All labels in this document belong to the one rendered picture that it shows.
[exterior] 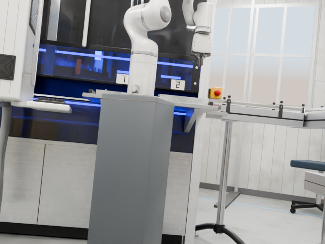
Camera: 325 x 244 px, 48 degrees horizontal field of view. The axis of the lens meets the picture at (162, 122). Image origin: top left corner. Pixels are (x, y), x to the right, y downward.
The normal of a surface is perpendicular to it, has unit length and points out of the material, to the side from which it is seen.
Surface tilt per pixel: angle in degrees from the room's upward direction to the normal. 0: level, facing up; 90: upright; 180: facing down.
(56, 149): 90
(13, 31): 90
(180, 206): 90
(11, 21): 90
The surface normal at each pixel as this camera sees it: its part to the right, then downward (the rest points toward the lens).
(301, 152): -0.33, -0.05
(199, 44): 0.02, 0.01
